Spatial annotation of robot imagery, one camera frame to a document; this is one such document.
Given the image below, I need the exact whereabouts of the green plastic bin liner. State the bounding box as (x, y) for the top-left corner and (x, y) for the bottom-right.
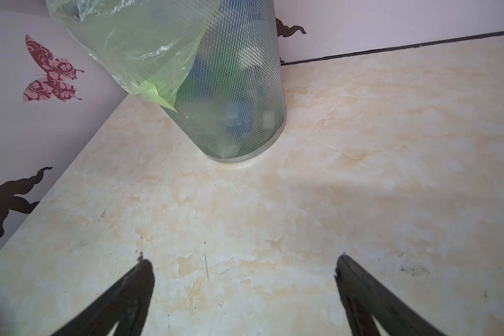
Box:
(46, 0), (221, 110)

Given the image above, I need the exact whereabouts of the grey mesh waste bin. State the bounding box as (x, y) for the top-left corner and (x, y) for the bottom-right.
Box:
(166, 1), (286, 163)

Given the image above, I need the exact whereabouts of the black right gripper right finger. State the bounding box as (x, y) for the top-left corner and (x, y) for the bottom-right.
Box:
(335, 253), (443, 335)

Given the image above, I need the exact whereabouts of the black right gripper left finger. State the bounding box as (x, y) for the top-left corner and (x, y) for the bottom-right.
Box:
(54, 259), (155, 335)

